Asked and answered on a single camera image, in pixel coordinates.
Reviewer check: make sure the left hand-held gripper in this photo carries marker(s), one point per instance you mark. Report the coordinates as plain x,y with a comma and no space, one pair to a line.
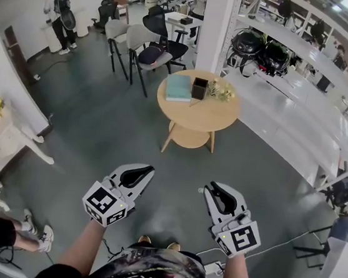
104,203

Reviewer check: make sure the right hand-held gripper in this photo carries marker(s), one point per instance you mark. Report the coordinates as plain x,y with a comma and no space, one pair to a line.
239,236

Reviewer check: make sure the black square pen holder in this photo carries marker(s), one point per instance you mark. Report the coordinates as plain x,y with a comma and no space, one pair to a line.
199,89

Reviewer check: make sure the person's left forearm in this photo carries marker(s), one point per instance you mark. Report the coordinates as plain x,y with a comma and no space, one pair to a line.
85,247

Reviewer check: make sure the person's brown left shoe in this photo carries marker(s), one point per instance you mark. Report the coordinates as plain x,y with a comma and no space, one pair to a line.
145,240

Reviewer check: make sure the person's brown shoe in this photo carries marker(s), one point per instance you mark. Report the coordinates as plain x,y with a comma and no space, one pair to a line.
145,240
173,246

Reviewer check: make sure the person's brown right shoe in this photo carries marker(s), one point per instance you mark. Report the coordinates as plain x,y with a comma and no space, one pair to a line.
173,246

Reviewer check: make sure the round wooden side table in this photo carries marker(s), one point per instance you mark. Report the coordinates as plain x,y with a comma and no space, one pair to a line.
195,116

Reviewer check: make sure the teal book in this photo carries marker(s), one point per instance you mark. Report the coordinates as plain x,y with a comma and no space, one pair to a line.
179,88

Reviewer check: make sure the person's black printed shirt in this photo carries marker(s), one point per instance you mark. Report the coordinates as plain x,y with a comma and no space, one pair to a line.
151,274

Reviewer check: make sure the small yellow flower bouquet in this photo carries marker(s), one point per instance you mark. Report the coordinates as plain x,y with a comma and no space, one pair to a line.
221,90

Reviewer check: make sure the dark cushion bag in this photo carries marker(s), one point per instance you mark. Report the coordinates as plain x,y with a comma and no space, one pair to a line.
151,54

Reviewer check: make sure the grey fabric chair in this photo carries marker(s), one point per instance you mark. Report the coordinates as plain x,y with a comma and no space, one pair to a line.
116,32
138,41

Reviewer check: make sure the white metal shelf unit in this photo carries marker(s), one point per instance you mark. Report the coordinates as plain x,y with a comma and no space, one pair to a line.
309,89

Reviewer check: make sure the pale wooden animal bench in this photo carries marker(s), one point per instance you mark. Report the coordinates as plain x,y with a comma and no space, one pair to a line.
0,142

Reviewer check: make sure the black mesh office chair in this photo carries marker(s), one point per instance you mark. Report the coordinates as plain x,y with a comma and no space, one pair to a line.
158,26

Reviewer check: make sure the black helmet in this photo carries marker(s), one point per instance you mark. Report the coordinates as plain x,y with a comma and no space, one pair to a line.
275,58
248,42

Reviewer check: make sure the white desk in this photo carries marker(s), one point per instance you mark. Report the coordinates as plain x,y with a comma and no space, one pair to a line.
188,23

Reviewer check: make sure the white waste bin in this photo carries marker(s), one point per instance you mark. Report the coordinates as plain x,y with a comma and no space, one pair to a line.
82,25

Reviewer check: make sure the small black box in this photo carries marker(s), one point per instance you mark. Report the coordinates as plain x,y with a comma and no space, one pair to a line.
186,20

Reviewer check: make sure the wooden chair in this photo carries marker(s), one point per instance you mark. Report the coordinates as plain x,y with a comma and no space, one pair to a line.
122,7

